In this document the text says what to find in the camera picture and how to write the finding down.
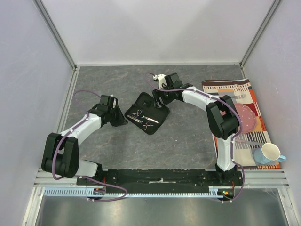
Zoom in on white slotted cable duct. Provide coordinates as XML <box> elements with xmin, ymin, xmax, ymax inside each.
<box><xmin>44</xmin><ymin>187</ymin><xmax>228</xmax><ymax>198</ymax></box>

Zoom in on light blue mug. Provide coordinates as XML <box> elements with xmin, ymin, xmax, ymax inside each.
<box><xmin>253</xmin><ymin>143</ymin><xmax>286</xmax><ymax>164</ymax></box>

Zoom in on pink dotted plate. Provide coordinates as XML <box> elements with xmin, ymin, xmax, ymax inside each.
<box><xmin>235</xmin><ymin>103</ymin><xmax>257</xmax><ymax>133</ymax></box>

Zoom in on colourful patterned placemat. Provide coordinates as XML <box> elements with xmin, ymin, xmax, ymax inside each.
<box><xmin>202</xmin><ymin>79</ymin><xmax>281</xmax><ymax>170</ymax></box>

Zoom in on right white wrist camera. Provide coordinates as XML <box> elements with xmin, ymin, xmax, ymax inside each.
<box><xmin>152</xmin><ymin>74</ymin><xmax>167</xmax><ymax>89</ymax></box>

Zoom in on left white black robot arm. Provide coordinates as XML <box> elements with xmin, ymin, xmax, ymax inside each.
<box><xmin>41</xmin><ymin>95</ymin><xmax>127</xmax><ymax>185</ymax></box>

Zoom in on purple cable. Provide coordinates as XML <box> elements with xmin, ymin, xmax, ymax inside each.
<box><xmin>52</xmin><ymin>89</ymin><xmax>129</xmax><ymax>202</ymax></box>
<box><xmin>145</xmin><ymin>72</ymin><xmax>246</xmax><ymax>203</ymax></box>

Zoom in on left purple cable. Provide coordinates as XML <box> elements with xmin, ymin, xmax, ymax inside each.
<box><xmin>52</xmin><ymin>89</ymin><xmax>129</xmax><ymax>202</ymax></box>

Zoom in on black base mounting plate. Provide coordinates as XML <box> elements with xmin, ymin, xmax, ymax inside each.
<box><xmin>76</xmin><ymin>168</ymin><xmax>245</xmax><ymax>195</ymax></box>

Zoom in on pink handled fork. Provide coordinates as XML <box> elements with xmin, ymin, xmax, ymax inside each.
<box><xmin>231</xmin><ymin>94</ymin><xmax>246</xmax><ymax>99</ymax></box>

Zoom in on black zippered tool case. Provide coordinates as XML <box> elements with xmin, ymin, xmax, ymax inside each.
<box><xmin>124</xmin><ymin>92</ymin><xmax>170</xmax><ymax>135</ymax></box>

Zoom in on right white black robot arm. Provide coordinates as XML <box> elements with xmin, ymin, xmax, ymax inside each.
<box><xmin>149</xmin><ymin>73</ymin><xmax>242</xmax><ymax>186</ymax></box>

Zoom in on silver hair scissors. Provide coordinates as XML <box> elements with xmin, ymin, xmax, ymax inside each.
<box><xmin>127</xmin><ymin>109</ymin><xmax>143</xmax><ymax>124</ymax></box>

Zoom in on silver thinning scissors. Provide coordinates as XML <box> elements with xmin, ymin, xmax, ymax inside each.
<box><xmin>141</xmin><ymin>115</ymin><xmax>159</xmax><ymax>130</ymax></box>

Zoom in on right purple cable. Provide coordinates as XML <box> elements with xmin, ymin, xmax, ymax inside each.
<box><xmin>145</xmin><ymin>72</ymin><xmax>246</xmax><ymax>203</ymax></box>

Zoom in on aluminium frame rail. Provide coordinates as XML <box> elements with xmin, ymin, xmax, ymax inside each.
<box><xmin>33</xmin><ymin>0</ymin><xmax>77</xmax><ymax>70</ymax></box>

